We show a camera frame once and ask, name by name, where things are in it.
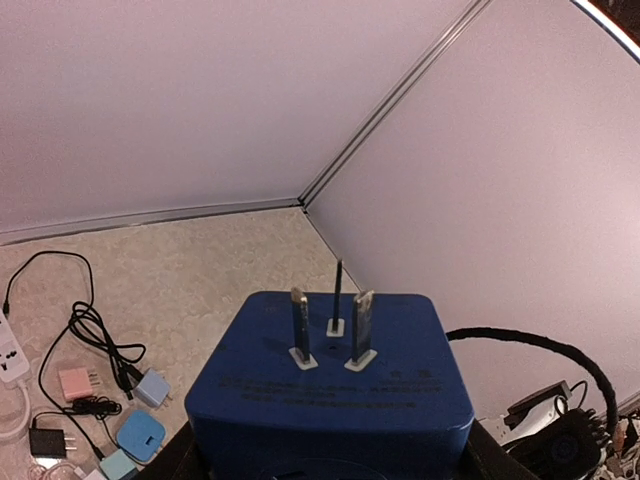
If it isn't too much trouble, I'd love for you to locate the dark blue cube socket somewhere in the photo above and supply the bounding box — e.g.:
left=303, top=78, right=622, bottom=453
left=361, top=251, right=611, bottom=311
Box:
left=185, top=291, right=474, bottom=479

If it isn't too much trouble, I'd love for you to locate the white power strip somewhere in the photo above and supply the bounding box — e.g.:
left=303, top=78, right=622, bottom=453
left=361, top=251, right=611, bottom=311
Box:
left=0, top=314, right=31, bottom=388

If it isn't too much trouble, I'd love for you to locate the black charger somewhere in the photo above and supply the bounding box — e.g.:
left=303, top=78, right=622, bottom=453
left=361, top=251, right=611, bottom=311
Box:
left=28, top=427, right=76, bottom=459

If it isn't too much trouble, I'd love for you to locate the black USB cable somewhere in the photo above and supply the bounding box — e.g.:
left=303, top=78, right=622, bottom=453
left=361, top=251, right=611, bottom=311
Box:
left=2, top=250, right=147, bottom=461

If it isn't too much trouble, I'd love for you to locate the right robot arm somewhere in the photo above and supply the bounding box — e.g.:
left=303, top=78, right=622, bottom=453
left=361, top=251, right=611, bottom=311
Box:
left=447, top=327, right=619, bottom=479

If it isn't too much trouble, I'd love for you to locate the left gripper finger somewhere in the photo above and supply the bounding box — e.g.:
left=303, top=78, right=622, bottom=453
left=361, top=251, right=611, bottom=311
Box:
left=144, top=422, right=210, bottom=480

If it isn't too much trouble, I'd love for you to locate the teal USB charger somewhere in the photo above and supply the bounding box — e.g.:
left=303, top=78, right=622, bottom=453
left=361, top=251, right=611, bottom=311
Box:
left=99, top=449, right=139, bottom=480

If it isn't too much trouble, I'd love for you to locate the blue rounded charger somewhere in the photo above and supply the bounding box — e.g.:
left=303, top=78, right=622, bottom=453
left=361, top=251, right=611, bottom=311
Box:
left=116, top=410, right=166, bottom=463

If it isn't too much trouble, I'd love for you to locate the light blue charger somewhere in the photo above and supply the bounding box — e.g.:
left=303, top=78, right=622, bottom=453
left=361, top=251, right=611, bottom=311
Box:
left=133, top=369, right=170, bottom=408

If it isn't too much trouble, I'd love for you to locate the pink charger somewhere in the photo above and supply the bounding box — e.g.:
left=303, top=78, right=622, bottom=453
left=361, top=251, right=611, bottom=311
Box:
left=58, top=367, right=101, bottom=403

